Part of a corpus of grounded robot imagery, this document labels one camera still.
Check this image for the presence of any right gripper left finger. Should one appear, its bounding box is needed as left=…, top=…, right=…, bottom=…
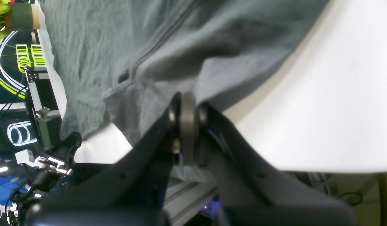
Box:
left=24, top=93, right=194, bottom=226

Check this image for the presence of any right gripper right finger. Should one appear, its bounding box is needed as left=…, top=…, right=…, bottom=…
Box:
left=196, top=104, right=358, bottom=226

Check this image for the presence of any dark grey T-shirt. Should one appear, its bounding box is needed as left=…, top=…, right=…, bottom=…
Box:
left=40, top=0, right=330, bottom=182

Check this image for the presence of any black aluminium flight case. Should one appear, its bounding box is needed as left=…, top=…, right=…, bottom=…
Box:
left=24, top=66, right=62, bottom=151

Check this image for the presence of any grey plant pot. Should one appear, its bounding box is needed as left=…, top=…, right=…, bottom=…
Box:
left=4, top=3, right=40, bottom=31

